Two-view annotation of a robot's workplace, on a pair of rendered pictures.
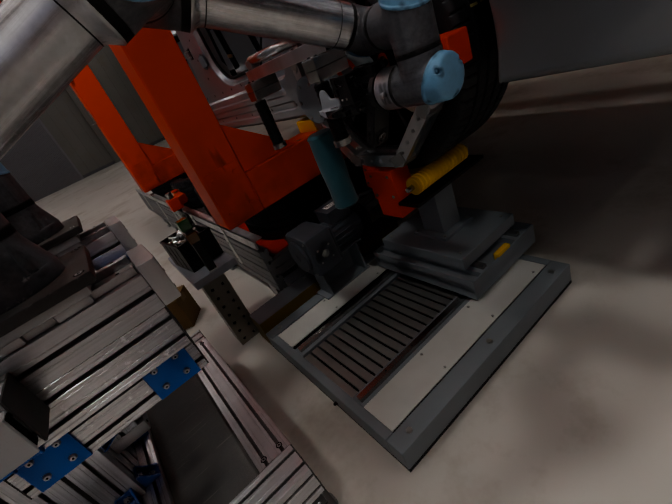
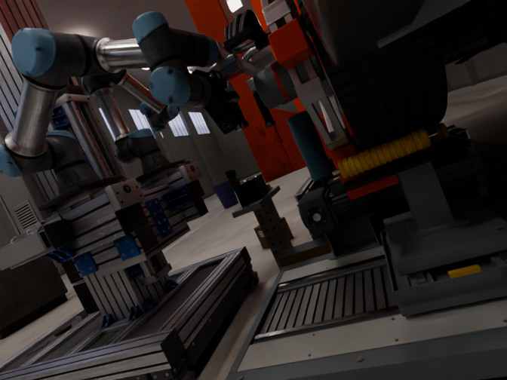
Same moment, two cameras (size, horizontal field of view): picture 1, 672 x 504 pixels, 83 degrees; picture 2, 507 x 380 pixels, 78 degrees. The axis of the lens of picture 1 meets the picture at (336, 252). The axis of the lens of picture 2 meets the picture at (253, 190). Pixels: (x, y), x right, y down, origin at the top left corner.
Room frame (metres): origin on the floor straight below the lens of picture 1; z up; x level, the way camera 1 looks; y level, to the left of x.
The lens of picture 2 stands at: (0.24, -0.80, 0.64)
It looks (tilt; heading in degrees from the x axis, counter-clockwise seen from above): 4 degrees down; 48
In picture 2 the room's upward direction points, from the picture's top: 24 degrees counter-clockwise
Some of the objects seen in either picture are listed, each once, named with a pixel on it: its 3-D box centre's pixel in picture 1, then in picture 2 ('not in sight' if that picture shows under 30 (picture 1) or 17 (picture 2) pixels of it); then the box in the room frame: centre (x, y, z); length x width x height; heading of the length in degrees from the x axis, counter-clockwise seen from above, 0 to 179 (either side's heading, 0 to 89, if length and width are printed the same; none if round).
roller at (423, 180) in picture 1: (438, 168); (381, 154); (1.11, -0.40, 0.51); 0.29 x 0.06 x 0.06; 116
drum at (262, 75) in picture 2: (338, 87); (289, 78); (1.15, -0.20, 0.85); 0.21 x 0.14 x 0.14; 116
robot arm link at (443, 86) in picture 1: (425, 78); (176, 87); (0.66, -0.26, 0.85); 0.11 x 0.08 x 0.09; 26
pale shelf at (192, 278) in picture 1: (199, 260); (258, 200); (1.44, 0.52, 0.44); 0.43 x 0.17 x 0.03; 26
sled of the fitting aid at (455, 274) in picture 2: (448, 246); (445, 249); (1.25, -0.41, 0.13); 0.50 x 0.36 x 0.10; 26
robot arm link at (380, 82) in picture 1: (392, 88); (194, 91); (0.73, -0.22, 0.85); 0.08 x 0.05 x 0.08; 116
